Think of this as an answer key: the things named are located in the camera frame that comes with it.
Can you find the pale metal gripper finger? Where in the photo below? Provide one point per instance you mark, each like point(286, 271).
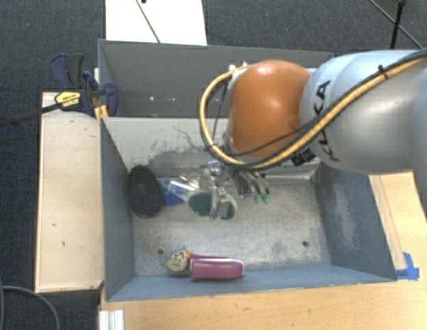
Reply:
point(228, 202)
point(215, 206)

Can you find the dark green round sponge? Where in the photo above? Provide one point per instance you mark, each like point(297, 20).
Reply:
point(199, 203)

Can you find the clear and blue plastic bottle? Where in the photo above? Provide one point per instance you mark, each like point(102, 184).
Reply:
point(175, 191)

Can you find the grey metal bin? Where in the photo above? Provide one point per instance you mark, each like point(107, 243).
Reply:
point(268, 236)

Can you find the pale yellow toy figure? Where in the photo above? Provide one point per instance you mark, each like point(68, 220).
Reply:
point(177, 261)

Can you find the black oval brush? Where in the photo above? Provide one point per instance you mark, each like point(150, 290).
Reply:
point(144, 191)

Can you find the pale wood board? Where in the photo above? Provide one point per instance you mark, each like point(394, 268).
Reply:
point(68, 198)

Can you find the black cylinder on white bracket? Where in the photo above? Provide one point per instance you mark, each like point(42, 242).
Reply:
point(303, 157)

